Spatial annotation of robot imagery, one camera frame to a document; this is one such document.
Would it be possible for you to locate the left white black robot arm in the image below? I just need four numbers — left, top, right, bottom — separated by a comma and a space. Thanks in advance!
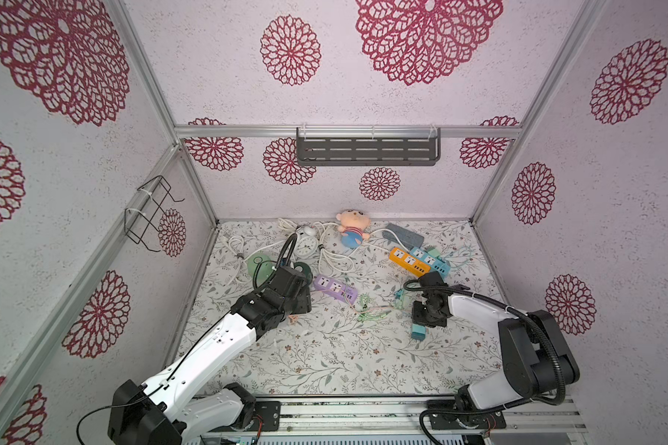
106, 265, 312, 444

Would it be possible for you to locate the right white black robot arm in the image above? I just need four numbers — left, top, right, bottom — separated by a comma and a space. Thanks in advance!
404, 272, 581, 444

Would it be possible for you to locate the teal usb charger block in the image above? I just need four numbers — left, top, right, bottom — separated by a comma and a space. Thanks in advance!
411, 324, 427, 341

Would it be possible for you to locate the purple power strip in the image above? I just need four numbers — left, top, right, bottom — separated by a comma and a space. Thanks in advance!
313, 274, 359, 304

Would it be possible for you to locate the teal power strip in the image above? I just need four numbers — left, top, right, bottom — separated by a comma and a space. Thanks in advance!
410, 248, 451, 278

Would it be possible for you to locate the white alarm clock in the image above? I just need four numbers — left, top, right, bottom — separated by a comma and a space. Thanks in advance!
294, 225, 319, 259

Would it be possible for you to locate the orange power strip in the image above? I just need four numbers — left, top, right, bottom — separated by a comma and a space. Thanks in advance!
389, 248, 432, 277

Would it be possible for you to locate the plush boy doll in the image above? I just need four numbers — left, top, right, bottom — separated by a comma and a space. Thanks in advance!
336, 210, 371, 250

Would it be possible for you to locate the light green cordless grinder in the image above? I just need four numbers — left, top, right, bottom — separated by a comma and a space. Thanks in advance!
246, 252, 275, 284

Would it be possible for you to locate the green usb charging cable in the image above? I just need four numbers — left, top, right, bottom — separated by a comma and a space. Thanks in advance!
355, 294, 407, 324

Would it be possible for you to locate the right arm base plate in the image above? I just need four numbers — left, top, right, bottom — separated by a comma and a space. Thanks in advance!
427, 400, 508, 430

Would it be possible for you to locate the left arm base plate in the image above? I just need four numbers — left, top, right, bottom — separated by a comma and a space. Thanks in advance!
207, 400, 282, 433

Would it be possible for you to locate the black wire wall rack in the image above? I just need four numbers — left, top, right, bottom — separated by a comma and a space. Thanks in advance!
122, 175, 187, 258

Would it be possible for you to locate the grey wall shelf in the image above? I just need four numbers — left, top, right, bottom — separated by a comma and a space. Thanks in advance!
295, 127, 441, 167

